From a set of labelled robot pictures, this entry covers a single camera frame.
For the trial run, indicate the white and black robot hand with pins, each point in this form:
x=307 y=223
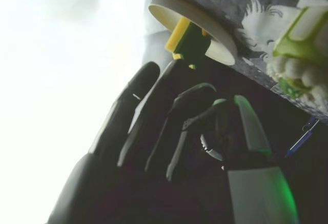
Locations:
x=107 y=178

